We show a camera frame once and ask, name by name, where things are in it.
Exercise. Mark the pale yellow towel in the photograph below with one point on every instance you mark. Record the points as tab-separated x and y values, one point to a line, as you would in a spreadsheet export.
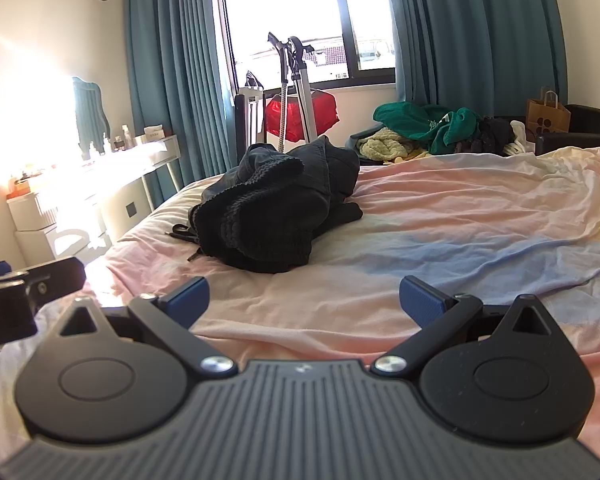
385	147

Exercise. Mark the red cloth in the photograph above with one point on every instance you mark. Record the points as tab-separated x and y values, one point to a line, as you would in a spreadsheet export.
325	110

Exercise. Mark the white storage box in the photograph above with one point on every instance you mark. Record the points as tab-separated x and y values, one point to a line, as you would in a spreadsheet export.
30	217

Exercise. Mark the teal framed mirror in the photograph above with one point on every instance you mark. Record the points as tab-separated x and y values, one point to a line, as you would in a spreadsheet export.
87	110

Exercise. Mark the teal curtain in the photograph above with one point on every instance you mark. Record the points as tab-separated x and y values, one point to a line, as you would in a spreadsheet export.
180	85
480	35

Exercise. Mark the white dressing table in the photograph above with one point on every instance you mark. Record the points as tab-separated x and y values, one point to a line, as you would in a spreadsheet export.
155	152

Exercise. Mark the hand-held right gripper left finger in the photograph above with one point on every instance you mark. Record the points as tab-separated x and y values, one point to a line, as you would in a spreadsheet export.
190	296

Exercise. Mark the white garment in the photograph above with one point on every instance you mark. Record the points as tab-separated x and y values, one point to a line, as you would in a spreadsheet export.
520	132

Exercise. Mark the dark wall outlet plate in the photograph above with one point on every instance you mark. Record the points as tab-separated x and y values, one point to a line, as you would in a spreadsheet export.
132	209

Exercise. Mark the light yellow garment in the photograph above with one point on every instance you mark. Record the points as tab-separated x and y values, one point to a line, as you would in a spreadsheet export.
415	156

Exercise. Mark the group of cosmetic bottles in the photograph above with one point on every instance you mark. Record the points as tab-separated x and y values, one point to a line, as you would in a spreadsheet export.
126	139

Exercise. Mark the black leather sofa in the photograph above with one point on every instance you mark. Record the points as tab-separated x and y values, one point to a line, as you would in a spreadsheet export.
590	125

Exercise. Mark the white steamer base unit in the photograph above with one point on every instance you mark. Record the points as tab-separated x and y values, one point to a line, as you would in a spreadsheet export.
254	110

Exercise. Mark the pastel bed sheet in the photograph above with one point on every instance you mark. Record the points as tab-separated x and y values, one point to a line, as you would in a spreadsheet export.
430	220

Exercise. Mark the black framed window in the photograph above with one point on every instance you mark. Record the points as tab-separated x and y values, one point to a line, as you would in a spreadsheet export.
280	0

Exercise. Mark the silver garment steamer pole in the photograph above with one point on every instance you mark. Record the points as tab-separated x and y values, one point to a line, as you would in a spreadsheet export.
300	90

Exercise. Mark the white tissue box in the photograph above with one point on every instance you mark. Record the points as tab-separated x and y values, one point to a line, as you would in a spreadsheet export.
154	131

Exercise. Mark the brown paper bag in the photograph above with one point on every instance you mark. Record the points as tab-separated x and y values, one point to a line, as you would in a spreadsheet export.
547	115

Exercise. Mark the green garment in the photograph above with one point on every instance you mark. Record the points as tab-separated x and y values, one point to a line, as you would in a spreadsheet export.
415	120

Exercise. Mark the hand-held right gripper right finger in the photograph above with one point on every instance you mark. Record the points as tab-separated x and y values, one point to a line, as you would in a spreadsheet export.
422	301

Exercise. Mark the black ribbed garment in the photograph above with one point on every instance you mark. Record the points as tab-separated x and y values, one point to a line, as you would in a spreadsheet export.
260	220

